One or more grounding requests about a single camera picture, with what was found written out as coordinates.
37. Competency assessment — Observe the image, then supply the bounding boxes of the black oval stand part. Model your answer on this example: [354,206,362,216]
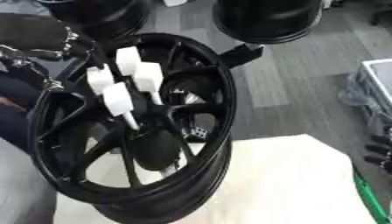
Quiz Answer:
[131,129,184,172]

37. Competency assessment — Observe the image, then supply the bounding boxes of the black stand bracket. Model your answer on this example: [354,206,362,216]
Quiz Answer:
[217,42,267,70]

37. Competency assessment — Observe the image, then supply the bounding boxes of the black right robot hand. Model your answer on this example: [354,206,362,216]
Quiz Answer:
[362,132,392,177]

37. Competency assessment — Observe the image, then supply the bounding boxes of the black spoked wheel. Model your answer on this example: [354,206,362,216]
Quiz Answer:
[27,32,239,224]

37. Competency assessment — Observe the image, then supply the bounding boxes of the white pin with stem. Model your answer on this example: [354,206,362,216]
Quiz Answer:
[101,82,141,131]
[115,45,144,77]
[131,62,165,106]
[84,66,116,96]

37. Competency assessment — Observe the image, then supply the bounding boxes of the clear plastic bag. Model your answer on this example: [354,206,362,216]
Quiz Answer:
[337,68,392,125]

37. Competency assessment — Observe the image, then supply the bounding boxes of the green strip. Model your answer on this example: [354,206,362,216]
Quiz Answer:
[350,164,392,224]

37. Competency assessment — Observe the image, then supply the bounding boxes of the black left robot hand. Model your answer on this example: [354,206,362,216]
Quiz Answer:
[0,12,108,77]

